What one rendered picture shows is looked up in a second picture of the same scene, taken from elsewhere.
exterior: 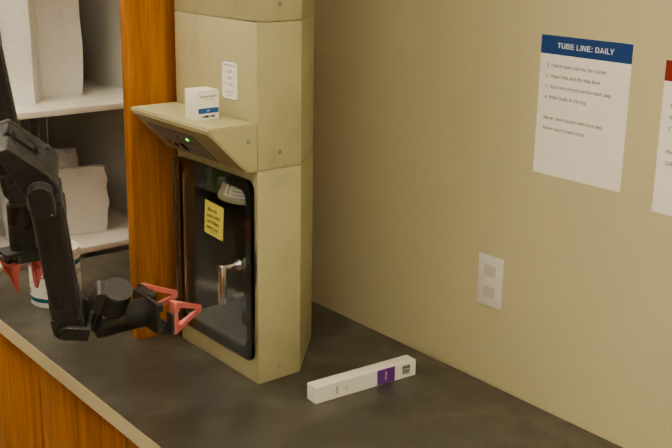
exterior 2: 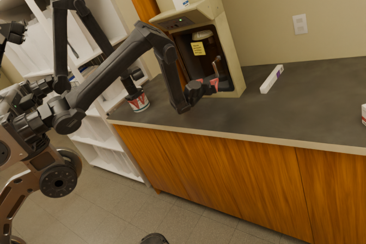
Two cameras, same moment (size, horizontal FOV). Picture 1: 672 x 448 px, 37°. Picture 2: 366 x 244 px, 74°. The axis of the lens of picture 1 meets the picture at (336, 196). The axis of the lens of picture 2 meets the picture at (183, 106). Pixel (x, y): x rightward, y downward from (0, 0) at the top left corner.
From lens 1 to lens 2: 1.00 m
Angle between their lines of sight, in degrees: 13
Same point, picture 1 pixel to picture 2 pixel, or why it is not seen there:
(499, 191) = not seen: outside the picture
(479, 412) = (322, 68)
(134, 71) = (140, 7)
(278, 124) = not seen: outside the picture
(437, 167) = not seen: outside the picture
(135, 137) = not seen: hidden behind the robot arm
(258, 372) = (237, 93)
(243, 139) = (206, 6)
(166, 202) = not seen: hidden behind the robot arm
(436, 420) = (312, 78)
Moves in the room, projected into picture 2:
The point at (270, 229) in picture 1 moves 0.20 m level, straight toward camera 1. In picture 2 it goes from (224, 40) to (245, 45)
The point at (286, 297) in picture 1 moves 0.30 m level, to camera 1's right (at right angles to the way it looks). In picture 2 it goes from (236, 63) to (282, 41)
